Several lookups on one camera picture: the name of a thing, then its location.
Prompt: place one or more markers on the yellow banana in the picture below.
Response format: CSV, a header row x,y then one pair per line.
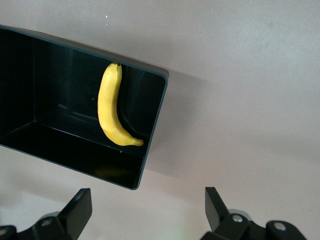
x,y
107,107

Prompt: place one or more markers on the black plastic box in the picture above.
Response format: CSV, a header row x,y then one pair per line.
x,y
50,100

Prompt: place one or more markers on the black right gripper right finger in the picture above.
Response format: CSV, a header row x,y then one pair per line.
x,y
217,212

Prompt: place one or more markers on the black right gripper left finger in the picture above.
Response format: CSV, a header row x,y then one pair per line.
x,y
75,212

